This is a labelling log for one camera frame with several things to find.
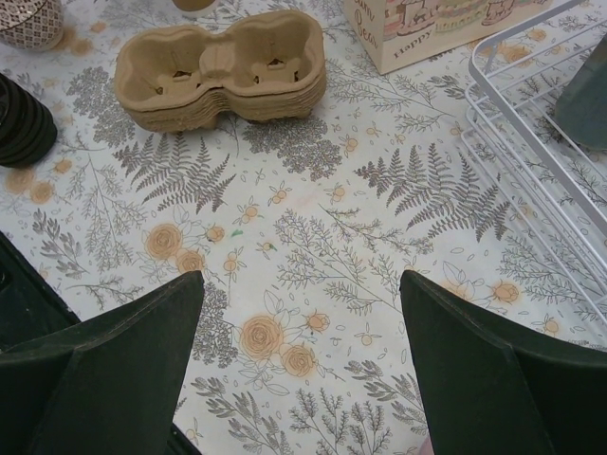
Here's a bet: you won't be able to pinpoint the printed kraft paper bag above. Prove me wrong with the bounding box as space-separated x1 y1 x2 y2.
342 0 551 75

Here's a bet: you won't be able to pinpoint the stacked brown pulp cup carriers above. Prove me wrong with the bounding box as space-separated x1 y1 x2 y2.
114 9 326 133

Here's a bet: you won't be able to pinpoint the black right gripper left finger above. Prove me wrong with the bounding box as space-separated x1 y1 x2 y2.
1 272 204 454

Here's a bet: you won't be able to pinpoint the stack of brown paper cups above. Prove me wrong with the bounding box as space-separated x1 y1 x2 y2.
173 0 216 13

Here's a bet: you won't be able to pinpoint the stack of black cup lids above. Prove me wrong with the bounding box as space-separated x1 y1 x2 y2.
1 75 58 169

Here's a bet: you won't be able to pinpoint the patterned ceramic bowl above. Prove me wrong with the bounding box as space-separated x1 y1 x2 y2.
1 0 64 51

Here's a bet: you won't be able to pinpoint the floral paper table mat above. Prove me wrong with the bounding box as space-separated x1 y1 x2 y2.
1 1 606 454

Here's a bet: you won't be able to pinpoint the dark teal ceramic cup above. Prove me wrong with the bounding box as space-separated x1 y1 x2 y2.
555 38 606 151

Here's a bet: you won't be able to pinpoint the white wire dish rack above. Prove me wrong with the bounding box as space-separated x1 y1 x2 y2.
462 1 606 326

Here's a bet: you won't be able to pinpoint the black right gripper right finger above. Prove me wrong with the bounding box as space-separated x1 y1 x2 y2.
400 271 606 454

